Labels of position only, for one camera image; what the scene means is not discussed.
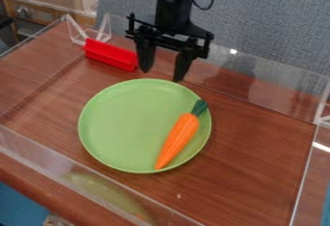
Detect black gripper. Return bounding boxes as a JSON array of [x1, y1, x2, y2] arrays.
[[126, 14, 214, 82]]

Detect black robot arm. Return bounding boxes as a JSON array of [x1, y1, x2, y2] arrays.
[[127, 0, 214, 82]]

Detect green round plate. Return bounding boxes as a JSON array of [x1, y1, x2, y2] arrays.
[[78, 78, 211, 174]]

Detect orange toy carrot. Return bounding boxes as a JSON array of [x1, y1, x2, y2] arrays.
[[155, 99, 207, 170]]

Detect red plastic block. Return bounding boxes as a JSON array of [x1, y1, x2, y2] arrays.
[[83, 39, 138, 71]]

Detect clear acrylic triangular bracket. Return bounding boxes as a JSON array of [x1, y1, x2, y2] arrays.
[[63, 14, 113, 46]]

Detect clear acrylic enclosure wall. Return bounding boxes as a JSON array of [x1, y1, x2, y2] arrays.
[[0, 19, 330, 226]]

